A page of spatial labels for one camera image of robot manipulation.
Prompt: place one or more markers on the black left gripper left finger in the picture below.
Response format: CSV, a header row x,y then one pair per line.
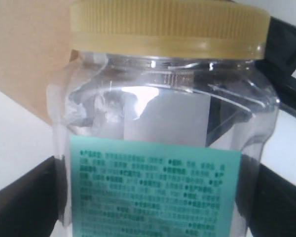
x,y
30,206

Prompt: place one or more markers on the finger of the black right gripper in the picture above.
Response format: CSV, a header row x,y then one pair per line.
x,y
280,55

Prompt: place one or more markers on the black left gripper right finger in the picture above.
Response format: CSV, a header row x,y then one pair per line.
x,y
272,204

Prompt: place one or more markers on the clear jar yellow lid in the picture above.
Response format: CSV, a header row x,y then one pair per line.
x,y
160,118

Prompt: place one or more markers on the brown paper bag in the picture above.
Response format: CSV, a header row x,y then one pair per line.
x,y
34,45

